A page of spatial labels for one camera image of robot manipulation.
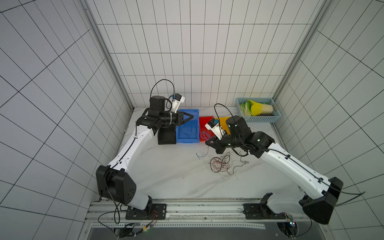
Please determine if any blue cable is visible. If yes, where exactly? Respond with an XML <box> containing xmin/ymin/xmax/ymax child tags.
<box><xmin>195</xmin><ymin>130</ymin><xmax>213</xmax><ymax>160</ymax></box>

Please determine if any coloured cable bundle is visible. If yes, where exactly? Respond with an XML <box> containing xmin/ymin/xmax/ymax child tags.
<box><xmin>208</xmin><ymin>150</ymin><xmax>250</xmax><ymax>177</ymax></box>

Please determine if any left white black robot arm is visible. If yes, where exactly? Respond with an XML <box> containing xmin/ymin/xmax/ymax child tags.
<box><xmin>96</xmin><ymin>94</ymin><xmax>193</xmax><ymax>213</ymax></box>

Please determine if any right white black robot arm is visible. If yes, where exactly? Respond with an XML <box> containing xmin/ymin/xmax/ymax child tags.
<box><xmin>206</xmin><ymin>116</ymin><xmax>344</xmax><ymax>225</ymax></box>

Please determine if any red plastic bin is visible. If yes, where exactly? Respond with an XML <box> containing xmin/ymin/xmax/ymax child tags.
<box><xmin>199</xmin><ymin>116</ymin><xmax>215</xmax><ymax>142</ymax></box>

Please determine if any blue plastic bin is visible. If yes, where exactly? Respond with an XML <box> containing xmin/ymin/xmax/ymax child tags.
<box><xmin>176</xmin><ymin>109</ymin><xmax>200</xmax><ymax>144</ymax></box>

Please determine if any black plastic bin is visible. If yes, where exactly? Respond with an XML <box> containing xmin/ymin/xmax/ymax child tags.
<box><xmin>158</xmin><ymin>125</ymin><xmax>177</xmax><ymax>145</ymax></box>

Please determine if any yellow plastic bin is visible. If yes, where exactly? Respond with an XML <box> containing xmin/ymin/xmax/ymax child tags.
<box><xmin>219</xmin><ymin>117</ymin><xmax>231</xmax><ymax>135</ymax></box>

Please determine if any green lettuce toy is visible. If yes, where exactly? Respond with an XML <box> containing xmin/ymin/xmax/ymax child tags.
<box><xmin>239</xmin><ymin>100</ymin><xmax>253</xmax><ymax>116</ymax></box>

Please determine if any toy napa cabbage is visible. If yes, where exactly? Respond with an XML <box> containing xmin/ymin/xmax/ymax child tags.
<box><xmin>250</xmin><ymin>100</ymin><xmax>274</xmax><ymax>116</ymax></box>

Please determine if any light blue mesh basket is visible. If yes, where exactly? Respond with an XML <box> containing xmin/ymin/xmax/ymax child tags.
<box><xmin>236</xmin><ymin>98</ymin><xmax>281</xmax><ymax>123</ymax></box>

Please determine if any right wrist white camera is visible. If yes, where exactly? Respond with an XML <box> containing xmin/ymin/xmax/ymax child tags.
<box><xmin>205</xmin><ymin>118</ymin><xmax>226</xmax><ymax>140</ymax></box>

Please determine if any wrist white camera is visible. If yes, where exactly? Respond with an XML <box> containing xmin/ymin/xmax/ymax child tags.
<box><xmin>205</xmin><ymin>118</ymin><xmax>226</xmax><ymax>140</ymax></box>
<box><xmin>170</xmin><ymin>94</ymin><xmax>185</xmax><ymax>113</ymax></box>

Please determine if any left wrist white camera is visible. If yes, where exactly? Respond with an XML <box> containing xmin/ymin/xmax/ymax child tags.
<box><xmin>170</xmin><ymin>94</ymin><xmax>185</xmax><ymax>113</ymax></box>

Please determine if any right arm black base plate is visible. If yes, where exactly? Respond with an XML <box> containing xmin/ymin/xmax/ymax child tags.
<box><xmin>243</xmin><ymin>193</ymin><xmax>286</xmax><ymax>220</ymax></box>

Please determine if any aluminium mounting rail frame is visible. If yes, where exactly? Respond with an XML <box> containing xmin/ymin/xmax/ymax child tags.
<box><xmin>79</xmin><ymin>199</ymin><xmax>333</xmax><ymax>240</ymax></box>

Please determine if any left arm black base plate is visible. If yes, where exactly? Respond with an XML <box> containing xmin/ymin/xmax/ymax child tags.
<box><xmin>125</xmin><ymin>203</ymin><xmax>167</xmax><ymax>220</ymax></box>

